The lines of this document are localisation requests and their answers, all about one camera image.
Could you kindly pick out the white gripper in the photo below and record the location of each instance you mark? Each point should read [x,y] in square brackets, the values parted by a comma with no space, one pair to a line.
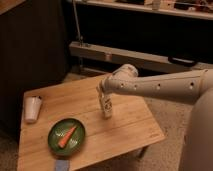
[101,89]

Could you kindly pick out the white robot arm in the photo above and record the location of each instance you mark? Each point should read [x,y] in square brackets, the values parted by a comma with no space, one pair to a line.
[192,87]

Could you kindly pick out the metal stand pole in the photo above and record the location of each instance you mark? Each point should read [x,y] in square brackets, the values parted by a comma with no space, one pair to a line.
[79,37]

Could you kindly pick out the long grey case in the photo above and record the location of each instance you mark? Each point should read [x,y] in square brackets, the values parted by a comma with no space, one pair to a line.
[138,59]

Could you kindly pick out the wooden folding table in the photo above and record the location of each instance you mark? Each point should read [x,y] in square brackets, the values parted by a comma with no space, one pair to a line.
[131,127]

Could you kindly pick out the green plate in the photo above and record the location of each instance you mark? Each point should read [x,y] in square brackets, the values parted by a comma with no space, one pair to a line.
[59,130]

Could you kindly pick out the orange carrot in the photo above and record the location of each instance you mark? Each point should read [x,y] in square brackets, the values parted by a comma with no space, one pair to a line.
[63,141]

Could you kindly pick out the white paper cup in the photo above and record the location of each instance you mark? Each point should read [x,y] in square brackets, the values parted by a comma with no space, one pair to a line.
[32,106]

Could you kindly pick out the blue sponge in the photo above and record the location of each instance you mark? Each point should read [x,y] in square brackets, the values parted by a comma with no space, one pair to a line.
[62,165]

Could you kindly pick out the upper shelf board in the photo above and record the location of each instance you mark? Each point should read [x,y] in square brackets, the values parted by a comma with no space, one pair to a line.
[142,8]

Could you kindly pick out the black case handle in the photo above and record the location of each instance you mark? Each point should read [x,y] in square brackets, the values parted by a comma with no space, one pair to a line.
[182,62]

